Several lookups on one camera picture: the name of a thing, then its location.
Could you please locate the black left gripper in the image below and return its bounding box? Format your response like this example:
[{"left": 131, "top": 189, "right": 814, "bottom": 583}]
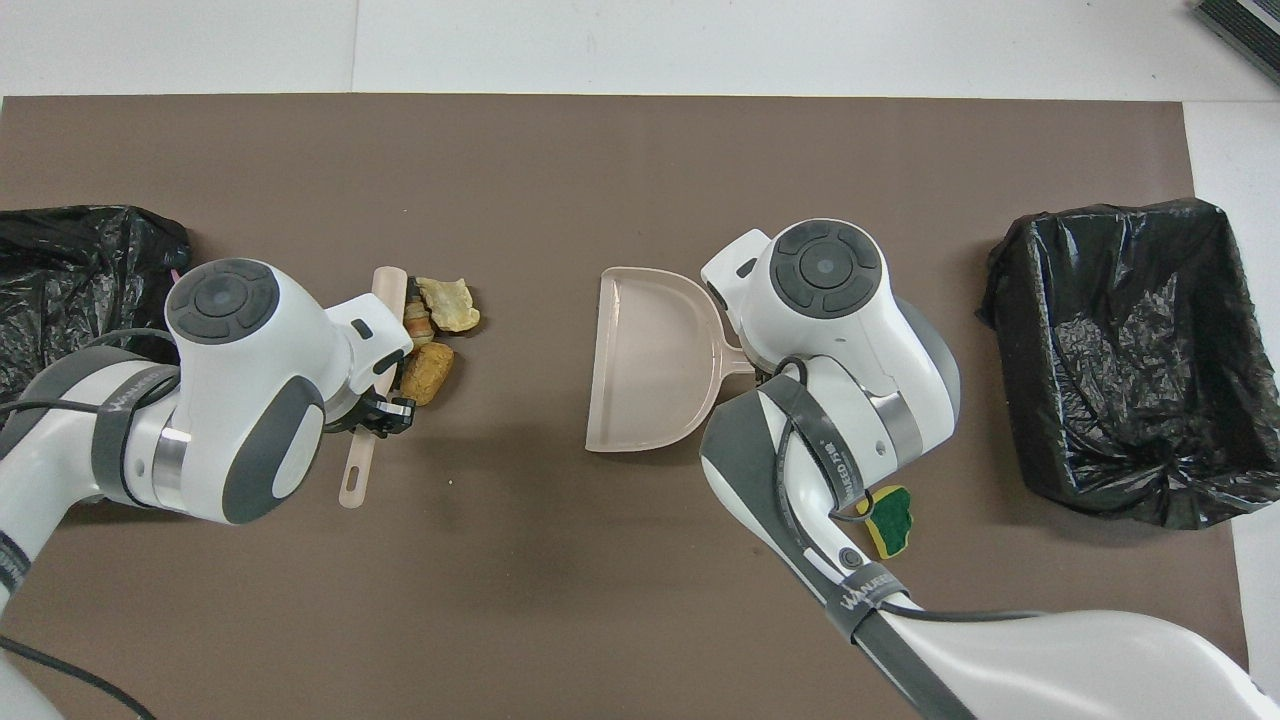
[{"left": 322, "top": 393, "right": 417, "bottom": 442}]

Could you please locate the brown bread roll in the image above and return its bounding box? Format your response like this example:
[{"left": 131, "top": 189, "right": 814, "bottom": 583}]
[{"left": 400, "top": 342, "right": 456, "bottom": 407}]

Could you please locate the pale torn bread piece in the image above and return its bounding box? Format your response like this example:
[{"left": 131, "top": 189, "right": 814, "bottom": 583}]
[{"left": 415, "top": 276, "right": 482, "bottom": 334}]

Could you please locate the beige handled brush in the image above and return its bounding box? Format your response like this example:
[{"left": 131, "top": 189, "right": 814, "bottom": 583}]
[{"left": 338, "top": 264, "right": 409, "bottom": 510}]

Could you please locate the beige plastic dustpan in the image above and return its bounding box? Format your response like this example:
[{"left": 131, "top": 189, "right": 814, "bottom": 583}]
[{"left": 584, "top": 266, "right": 758, "bottom": 454}]

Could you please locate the green yellow sponge piece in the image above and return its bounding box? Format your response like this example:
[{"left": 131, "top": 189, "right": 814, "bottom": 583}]
[{"left": 855, "top": 484, "right": 914, "bottom": 557}]

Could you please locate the black-bagged bin with pink spot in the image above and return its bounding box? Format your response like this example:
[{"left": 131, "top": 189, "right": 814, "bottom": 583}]
[{"left": 0, "top": 205, "right": 192, "bottom": 396}]

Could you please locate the black-bagged trash bin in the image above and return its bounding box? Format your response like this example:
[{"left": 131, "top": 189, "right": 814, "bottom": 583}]
[{"left": 976, "top": 198, "right": 1280, "bottom": 531}]

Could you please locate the brown table mat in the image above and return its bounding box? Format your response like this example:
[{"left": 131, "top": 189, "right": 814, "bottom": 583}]
[{"left": 0, "top": 95, "right": 1256, "bottom": 720}]

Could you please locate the dark ribbed panel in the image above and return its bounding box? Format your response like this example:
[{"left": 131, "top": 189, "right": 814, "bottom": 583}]
[{"left": 1195, "top": 0, "right": 1280, "bottom": 58}]

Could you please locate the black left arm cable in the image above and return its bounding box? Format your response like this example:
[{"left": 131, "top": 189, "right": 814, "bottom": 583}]
[{"left": 0, "top": 328, "right": 183, "bottom": 720}]

